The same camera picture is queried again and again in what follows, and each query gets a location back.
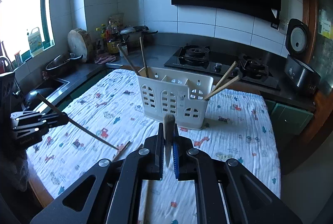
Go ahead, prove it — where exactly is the metal pot with lid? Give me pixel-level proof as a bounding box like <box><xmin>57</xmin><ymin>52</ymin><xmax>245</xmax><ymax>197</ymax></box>
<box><xmin>120</xmin><ymin>26</ymin><xmax>159</xmax><ymax>49</ymax></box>

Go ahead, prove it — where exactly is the white plastic utensil holder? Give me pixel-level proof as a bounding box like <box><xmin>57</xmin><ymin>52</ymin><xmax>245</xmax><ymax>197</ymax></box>
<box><xmin>137</xmin><ymin>66</ymin><xmax>214</xmax><ymax>131</ymax></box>

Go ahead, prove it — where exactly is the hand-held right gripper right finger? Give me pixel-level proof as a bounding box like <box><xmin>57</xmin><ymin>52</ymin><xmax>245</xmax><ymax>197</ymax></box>
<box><xmin>171</xmin><ymin>122</ymin><xmax>304</xmax><ymax>224</ymax></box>

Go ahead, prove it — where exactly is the black rice cooker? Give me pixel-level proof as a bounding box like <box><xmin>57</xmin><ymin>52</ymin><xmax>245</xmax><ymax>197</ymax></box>
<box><xmin>283</xmin><ymin>18</ymin><xmax>322</xmax><ymax>96</ymax></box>

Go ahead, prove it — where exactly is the dark round kettle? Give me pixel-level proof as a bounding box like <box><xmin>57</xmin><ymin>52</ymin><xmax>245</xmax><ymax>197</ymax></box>
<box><xmin>25</xmin><ymin>91</ymin><xmax>42</xmax><ymax>110</ymax></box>

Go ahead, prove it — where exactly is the pink rag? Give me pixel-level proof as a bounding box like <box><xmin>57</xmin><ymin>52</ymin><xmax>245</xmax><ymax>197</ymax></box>
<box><xmin>94</xmin><ymin>54</ymin><xmax>117</xmax><ymax>64</ymax></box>

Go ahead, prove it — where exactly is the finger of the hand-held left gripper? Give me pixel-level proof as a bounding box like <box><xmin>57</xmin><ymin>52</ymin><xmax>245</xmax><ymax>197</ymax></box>
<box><xmin>12</xmin><ymin>119</ymin><xmax>70</xmax><ymax>148</ymax></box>
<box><xmin>11</xmin><ymin>111</ymin><xmax>70</xmax><ymax>123</ymax></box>

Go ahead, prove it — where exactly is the round wooden cutting board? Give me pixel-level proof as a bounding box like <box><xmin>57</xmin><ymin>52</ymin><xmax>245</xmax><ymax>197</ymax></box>
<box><xmin>67</xmin><ymin>28</ymin><xmax>91</xmax><ymax>63</ymax></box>

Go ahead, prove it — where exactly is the white cartoon printed cloth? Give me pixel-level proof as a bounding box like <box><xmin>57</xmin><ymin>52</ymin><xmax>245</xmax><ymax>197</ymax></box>
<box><xmin>26</xmin><ymin>69</ymin><xmax>281</xmax><ymax>224</ymax></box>

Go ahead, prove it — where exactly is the metal wok with black handle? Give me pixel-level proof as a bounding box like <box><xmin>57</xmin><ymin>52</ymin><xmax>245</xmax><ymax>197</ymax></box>
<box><xmin>45</xmin><ymin>52</ymin><xmax>84</xmax><ymax>76</ymax></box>

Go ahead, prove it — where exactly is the dark kitchen counter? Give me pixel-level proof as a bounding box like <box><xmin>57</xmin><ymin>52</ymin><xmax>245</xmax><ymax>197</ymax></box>
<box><xmin>16</xmin><ymin>31</ymin><xmax>318</xmax><ymax>112</ymax></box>

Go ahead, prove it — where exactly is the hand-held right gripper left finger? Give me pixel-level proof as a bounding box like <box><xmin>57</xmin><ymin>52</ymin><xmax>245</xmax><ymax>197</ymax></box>
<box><xmin>30</xmin><ymin>123</ymin><xmax>165</xmax><ymax>224</ymax></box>

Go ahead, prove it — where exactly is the metal faucet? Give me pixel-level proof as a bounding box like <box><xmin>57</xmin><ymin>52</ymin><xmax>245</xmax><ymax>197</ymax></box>
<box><xmin>0</xmin><ymin>56</ymin><xmax>12</xmax><ymax>73</ymax></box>

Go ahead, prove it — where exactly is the wooden chopstick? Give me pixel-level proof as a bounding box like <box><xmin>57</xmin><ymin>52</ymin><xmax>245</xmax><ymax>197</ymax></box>
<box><xmin>211</xmin><ymin>61</ymin><xmax>238</xmax><ymax>94</ymax></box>
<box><xmin>163</xmin><ymin>113</ymin><xmax>175</xmax><ymax>170</ymax></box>
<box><xmin>112</xmin><ymin>141</ymin><xmax>131</xmax><ymax>162</ymax></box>
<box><xmin>116</xmin><ymin>43</ymin><xmax>141</xmax><ymax>76</ymax></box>
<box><xmin>139</xmin><ymin>37</ymin><xmax>149</xmax><ymax>79</ymax></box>
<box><xmin>203</xmin><ymin>75</ymin><xmax>240</xmax><ymax>101</ymax></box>
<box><xmin>36</xmin><ymin>92</ymin><xmax>119</xmax><ymax>150</ymax></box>

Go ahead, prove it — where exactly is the kitchen sink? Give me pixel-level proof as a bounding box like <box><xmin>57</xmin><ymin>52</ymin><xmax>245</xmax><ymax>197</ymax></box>
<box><xmin>34</xmin><ymin>77</ymin><xmax>70</xmax><ymax>112</ymax></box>

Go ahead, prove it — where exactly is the large cooking oil bottle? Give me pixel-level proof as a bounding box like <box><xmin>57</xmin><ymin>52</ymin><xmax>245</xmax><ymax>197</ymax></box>
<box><xmin>107</xmin><ymin>20</ymin><xmax>120</xmax><ymax>55</ymax></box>

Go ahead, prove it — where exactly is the wooden glass door cabinet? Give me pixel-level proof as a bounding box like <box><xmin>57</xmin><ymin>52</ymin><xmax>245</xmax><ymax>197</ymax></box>
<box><xmin>295</xmin><ymin>0</ymin><xmax>333</xmax><ymax>100</ymax></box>

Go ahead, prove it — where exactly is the green base cabinet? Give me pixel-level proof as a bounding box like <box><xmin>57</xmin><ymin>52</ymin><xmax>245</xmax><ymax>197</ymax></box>
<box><xmin>265</xmin><ymin>99</ymin><xmax>314</xmax><ymax>136</ymax></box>

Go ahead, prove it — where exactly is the detergent bottle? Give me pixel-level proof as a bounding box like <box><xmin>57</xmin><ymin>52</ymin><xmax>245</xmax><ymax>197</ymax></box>
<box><xmin>27</xmin><ymin>27</ymin><xmax>44</xmax><ymax>55</ymax></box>

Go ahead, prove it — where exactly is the black gas stove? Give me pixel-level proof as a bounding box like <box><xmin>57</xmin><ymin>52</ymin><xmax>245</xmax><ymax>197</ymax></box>
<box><xmin>164</xmin><ymin>44</ymin><xmax>281</xmax><ymax>90</ymax></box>

